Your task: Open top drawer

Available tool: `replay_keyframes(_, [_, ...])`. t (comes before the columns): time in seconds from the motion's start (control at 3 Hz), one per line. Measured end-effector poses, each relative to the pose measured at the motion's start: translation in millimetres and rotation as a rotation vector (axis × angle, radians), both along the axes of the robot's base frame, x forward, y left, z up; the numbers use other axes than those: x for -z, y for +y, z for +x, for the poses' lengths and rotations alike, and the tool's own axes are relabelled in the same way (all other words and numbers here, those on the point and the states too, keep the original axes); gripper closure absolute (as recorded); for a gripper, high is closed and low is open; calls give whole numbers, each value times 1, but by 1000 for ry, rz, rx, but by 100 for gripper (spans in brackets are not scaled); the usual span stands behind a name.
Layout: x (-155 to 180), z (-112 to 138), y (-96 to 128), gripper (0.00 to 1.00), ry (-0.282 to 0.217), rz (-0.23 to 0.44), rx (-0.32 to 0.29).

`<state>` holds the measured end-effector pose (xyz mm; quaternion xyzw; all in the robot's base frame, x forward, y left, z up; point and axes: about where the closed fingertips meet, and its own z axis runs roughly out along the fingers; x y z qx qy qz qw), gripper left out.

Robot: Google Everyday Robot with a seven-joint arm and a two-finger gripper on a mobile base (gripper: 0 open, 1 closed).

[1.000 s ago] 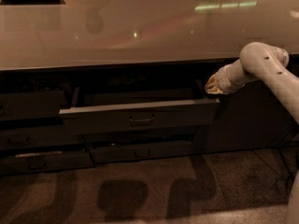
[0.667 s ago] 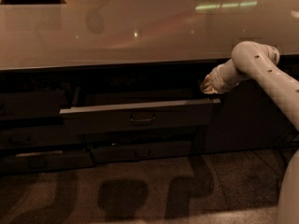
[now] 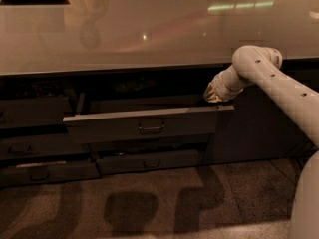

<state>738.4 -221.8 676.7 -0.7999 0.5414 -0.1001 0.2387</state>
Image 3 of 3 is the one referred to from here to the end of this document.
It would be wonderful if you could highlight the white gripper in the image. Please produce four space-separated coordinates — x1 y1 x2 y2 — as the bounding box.
203 71 244 103

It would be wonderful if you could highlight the grey drawer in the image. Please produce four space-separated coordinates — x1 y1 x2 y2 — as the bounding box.
89 134 210 152
96 149 202 175
63 95 234 144
0 133 90 160
0 160 100 187
0 97 72 129

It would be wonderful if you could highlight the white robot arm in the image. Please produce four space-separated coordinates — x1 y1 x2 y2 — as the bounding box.
203 46 319 239

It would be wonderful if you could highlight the grey cabinet door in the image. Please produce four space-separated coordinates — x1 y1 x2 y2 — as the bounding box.
205 85 316 163

